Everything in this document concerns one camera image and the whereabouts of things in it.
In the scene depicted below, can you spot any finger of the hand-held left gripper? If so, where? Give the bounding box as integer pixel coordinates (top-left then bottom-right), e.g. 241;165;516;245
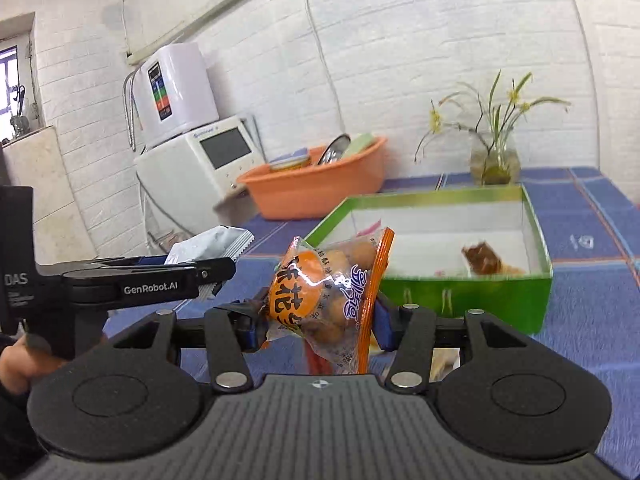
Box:
37;254;169;275
62;257;237;312

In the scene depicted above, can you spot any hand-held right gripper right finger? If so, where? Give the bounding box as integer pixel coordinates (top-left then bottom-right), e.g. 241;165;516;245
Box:
373;303;529;394

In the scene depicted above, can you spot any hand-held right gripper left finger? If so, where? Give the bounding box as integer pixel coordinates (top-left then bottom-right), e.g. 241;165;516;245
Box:
112;289;272;394

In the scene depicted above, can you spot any white snack packet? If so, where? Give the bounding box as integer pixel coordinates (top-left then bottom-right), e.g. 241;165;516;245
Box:
164;226;254;267

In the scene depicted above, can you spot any orange snack packet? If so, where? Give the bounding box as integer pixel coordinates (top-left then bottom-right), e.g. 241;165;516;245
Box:
268;227;396;377

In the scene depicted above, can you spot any green cardboard box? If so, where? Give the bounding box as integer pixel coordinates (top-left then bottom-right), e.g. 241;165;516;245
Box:
277;184;554;337

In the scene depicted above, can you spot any person's left hand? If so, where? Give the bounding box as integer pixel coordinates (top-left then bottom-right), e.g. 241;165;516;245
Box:
0;333;68;397

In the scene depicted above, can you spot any beige marble slab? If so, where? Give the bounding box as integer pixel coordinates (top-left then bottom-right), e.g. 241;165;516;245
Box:
0;126;97;263

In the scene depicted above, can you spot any white appliance with screen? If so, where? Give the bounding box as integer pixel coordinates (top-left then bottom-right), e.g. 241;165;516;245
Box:
134;114;267;243

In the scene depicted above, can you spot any brown snack piece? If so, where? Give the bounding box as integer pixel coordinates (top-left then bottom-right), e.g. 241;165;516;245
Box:
460;241;527;277

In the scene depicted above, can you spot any orange plastic basin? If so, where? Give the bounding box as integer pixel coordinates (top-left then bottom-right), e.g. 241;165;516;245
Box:
236;135;389;221

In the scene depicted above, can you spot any window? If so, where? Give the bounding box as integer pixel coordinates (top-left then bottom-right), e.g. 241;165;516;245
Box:
0;45;22;143

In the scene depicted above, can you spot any white water purifier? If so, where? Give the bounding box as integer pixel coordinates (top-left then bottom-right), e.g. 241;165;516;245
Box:
125;43;221;150

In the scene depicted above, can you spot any green sponge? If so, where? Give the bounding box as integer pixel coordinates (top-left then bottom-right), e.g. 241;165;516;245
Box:
340;132;377;159

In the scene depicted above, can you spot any metal pot lid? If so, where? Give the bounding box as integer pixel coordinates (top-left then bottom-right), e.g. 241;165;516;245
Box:
316;133;352;166

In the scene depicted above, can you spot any glass vase with plant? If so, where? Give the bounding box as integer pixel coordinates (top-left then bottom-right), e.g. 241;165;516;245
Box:
414;70;572;186

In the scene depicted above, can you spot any blue checked tablecloth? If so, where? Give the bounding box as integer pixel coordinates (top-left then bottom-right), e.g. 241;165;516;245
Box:
102;166;640;477

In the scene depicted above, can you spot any metal flexible hose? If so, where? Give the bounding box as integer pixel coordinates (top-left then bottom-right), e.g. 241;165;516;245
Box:
122;67;142;154

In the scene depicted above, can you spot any white wall conduit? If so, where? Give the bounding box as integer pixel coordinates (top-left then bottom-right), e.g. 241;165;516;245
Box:
125;0;301;64

